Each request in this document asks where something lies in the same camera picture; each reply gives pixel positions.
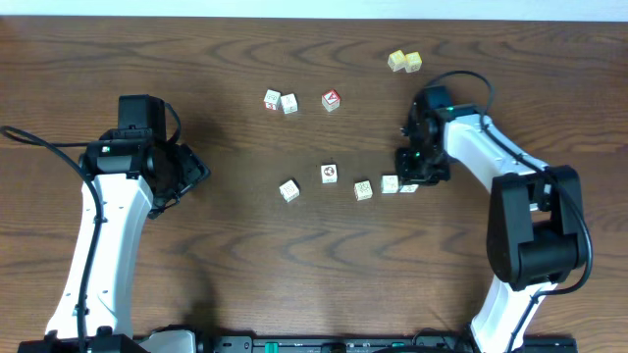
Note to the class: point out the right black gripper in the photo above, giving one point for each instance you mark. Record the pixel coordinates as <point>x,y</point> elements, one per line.
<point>406,173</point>

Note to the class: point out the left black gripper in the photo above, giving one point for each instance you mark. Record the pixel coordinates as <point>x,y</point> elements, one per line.
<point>188,173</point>

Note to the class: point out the blue edged white block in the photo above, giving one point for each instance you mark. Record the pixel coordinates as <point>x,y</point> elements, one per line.
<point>408,188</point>

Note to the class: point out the green edged white block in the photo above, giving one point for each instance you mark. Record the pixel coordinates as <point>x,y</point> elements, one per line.
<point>389,184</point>

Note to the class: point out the white block brown pattern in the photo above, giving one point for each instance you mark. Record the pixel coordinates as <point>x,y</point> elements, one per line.
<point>363,190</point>

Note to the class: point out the soccer ball picture block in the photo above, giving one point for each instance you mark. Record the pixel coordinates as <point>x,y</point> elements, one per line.
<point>329,173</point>

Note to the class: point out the white block grid pattern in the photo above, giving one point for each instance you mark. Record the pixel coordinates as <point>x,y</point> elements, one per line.
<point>289,190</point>

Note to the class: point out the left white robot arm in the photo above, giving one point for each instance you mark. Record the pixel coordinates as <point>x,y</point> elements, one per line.
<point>125,183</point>

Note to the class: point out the yellow block right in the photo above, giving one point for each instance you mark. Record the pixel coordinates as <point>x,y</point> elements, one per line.
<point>413,62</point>

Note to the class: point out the yellow block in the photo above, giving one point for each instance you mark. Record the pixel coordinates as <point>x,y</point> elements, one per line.
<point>413,62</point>
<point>397,61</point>

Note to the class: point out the yellow block left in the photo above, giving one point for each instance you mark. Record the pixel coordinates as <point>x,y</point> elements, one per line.
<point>397,61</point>

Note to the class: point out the red letter A block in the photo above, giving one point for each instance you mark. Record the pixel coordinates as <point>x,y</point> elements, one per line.
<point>331,100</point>

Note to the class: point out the white block red side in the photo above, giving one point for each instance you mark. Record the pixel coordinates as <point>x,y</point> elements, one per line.
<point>272,100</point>

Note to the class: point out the white block plain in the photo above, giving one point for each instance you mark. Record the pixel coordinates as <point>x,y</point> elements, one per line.
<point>289,103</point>

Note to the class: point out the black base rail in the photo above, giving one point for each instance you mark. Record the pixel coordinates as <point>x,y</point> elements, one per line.
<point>429,341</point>

